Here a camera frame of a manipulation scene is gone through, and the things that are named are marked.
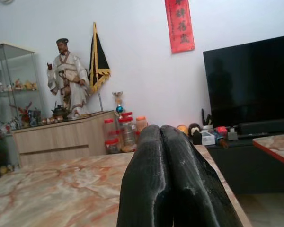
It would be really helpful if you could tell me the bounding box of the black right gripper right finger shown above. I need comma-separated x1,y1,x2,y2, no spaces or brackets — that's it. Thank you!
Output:
160,124,242,227

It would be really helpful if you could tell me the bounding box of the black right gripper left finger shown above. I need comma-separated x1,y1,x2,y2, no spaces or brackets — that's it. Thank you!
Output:
116,125,169,227

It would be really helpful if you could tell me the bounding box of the tall red-lidded clear plastic jar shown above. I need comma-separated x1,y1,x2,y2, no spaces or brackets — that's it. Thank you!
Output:
118,113,137,152

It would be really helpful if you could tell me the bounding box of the small white box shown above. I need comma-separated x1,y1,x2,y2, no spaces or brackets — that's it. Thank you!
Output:
201,131,215,146

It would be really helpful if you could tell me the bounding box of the black low television cabinet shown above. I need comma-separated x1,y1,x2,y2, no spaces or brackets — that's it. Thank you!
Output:
206,136,284,195

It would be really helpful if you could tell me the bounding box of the orange-lidded plastic jar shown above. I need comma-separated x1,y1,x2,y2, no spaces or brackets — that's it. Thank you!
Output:
135,116,149,133

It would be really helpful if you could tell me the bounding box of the brown plush toy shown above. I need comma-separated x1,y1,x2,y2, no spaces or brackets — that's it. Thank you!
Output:
188,122,203,137

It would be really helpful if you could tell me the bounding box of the orange ball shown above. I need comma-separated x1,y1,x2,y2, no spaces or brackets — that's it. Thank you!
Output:
177,124,189,136

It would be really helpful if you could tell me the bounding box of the small red box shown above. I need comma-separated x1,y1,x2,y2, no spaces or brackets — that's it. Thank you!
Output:
215,126,228,136

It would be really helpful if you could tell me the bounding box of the small grey box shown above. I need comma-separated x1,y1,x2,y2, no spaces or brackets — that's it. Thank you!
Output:
228,127,239,141

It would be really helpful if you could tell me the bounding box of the black remote control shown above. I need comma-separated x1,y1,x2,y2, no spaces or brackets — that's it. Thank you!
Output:
201,108,213,126

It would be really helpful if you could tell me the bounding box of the gold trophy with blue ball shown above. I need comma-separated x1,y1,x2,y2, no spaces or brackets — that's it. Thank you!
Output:
112,91,125,119

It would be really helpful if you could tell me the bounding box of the large marble pattern folding table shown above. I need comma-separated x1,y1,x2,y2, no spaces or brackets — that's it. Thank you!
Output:
0,144,253,227

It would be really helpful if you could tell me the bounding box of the light wood sideboard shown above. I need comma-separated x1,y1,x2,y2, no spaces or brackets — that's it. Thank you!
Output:
11,110,119,166

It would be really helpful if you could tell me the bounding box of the black soundbar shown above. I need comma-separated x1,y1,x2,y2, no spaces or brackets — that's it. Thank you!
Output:
238,119,284,136

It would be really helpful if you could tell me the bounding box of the dark bronze teapot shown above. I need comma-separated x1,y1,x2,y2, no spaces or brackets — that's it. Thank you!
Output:
51,103,70,121

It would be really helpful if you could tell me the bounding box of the black flat television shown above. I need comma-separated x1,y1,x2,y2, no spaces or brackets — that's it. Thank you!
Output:
203,34,284,129

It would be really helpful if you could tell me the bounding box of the white robed figure statue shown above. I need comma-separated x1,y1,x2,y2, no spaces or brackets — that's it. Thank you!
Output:
46,37,90,119

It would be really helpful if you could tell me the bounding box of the black flag with yellow fringe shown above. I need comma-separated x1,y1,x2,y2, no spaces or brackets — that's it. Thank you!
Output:
88,22,111,112

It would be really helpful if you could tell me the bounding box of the red artificial flower arrangement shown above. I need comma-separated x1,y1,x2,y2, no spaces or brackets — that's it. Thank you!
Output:
9,101,33,129

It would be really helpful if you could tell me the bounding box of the red paper calligraphy scroll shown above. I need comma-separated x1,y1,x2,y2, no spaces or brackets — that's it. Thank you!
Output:
164,0,196,54

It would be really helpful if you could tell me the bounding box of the glass display cabinet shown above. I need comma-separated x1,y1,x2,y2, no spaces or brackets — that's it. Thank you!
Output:
0,41,46,182

